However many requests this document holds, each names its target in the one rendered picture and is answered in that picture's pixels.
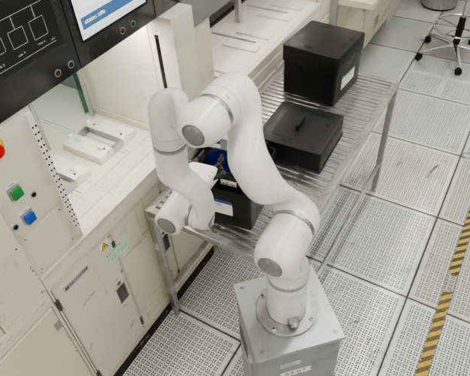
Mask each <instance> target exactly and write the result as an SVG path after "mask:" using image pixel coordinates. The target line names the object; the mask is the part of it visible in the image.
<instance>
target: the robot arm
mask: <svg viewBox="0 0 470 376"><path fill-rule="evenodd" d="M148 123H149V128H150V133H151V142H152V147H153V152H154V159H155V164H156V169H157V175H158V178H159V179H160V181H161V182H162V183H163V184H165V185H166V186H167V187H169V188H171V189H173V190H174V191H173V192H172V194H171V195H170V196H169V198H168V199H167V200H166V202H165V204H164V205H163V206H162V208H161V209H160V211H159V212H158V214H157V215H156V216H155V223H156V225H157V226H158V227H159V229H161V230H162V231H163V232H165V233H167V234H171V235H176V234H179V233H180V232H181V230H182V228H183V227H185V226H190V227H192V228H196V229H199V230H203V231H205V230H208V229H210V228H211V227H212V225H213V223H214V220H215V203H214V198H213V194H212V191H211V188H212V187H213V186H214V184H215V183H216V182H217V180H218V179H219V178H223V177H225V176H226V171H225V170H224V168H223V166H222V165H223V163H224V162H225V159H224V155H223V154H221V155H220V157H219V159H218V160H217V163H216V164H215V165H213V166H210V165H207V164H203V163H202V162H203V160H204V159H205V157H206V154H205V150H202V152H201V153H200V154H199V155H198V156H197V157H195V159H192V160H189V157H188V146H187V145H189V146H191V147H193V148H205V147H208V146H211V145H213V144H215V143H217V142H218V141H220V139H221V138H223V136H224V135H226V133H228V165H229V168H230V170H231V172H232V174H233V176H234V178H235V179H236V182H237V183H238V184H239V186H240V188H241V189H242V191H243V192H244V193H245V194H246V195H247V197H248V198H249V199H251V200H252V201H253V202H255V203H257V204H270V205H271V206H272V208H273V211H274V215H273V217H272V218H271V220H270V222H269V223H268V224H267V226H266V228H265V230H264V231H263V233H262V234H261V236H260V238H259V239H258V241H257V244H256V247H255V250H254V263H255V265H256V266H257V268H258V269H259V270H261V271H262V272H264V273H266V281H267V288H265V289H264V290H263V291H262V292H261V293H260V296H259V297H258V299H257V304H256V313H257V318H258V320H259V322H260V323H261V325H262V326H263V327H264V328H265V329H266V330H267V331H269V332H270V333H273V334H274V335H277V336H283V337H293V336H298V335H301V334H303V333H305V332H307V331H308V330H309V329H310V328H311V327H312V326H313V324H314V322H315V320H316V316H317V304H316V300H315V299H314V297H313V296H312V294H311V293H310V292H309V291H308V290H307V289H308V280H309V271H310V267H309V263H308V260H307V258H306V256H305V254H306V252H307V249H308V248H309V246H310V243H311V242H312V241H313V238H314V236H315V235H316V232H317V230H318V228H319V224H320V214H319V210H318V208H317V206H316V205H315V204H314V203H313V201H312V200H311V199H309V198H308V197H307V196H306V195H304V194H303V193H301V192H299V191H298V190H296V189H295V188H293V187H291V186H290V185H289V184H288V183H287V182H286V181H285V180H284V179H283V178H282V176H281V174H280V173H279V171H278V170H277V168H276V166H275V164H274V162H273V160H272V158H271V156H270V154H269V152H268V149H267V147H266V143H265V140H264V136H263V111H262V104H261V99H260V94H259V92H258V90H257V87H256V86H255V84H254V82H253V81H252V80H251V79H250V78H249V77H248V76H247V75H245V74H244V73H241V72H235V71H231V72H225V73H223V74H221V75H220V76H219V77H217V78H216V79H215V80H214V81H213V82H212V83H210V84H209V85H208V86H207V87H206V88H205V89H204V90H203V91H202V92H201V93H200V94H199V95H198V96H197V97H196V98H195V99H194V100H193V101H191V102H190V100H189V98H188V96H187V94H186V93H185V92H184V91H183V90H180V89H178V88H173V87H170V88H165V89H162V90H159V91H157V92H156V93H155V94H154V95H153V96H152V97H151V99H150V101H149V103H148ZM217 172H220V173H218V174H217Z"/></svg>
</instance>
